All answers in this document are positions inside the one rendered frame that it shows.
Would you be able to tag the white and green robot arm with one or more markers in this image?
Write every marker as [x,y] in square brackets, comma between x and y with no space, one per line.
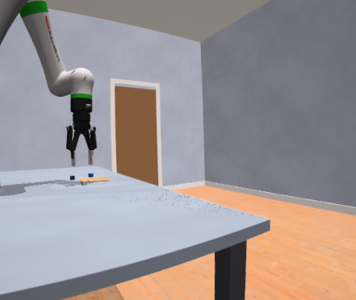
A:
[35,16]

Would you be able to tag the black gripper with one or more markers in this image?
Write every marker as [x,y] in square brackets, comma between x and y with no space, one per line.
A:
[81,125]

